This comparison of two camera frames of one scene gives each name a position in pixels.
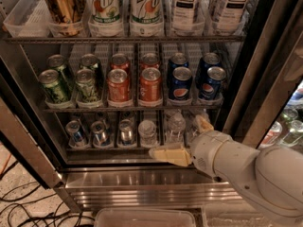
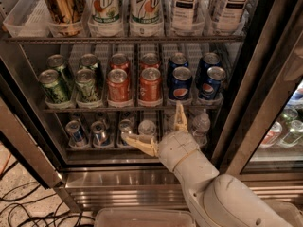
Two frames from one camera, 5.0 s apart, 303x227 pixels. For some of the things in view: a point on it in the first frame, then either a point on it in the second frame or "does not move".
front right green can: (86, 90) does not move
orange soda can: (151, 87) does not move
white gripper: (210, 151) → (174, 148)
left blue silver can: (76, 137) does not move
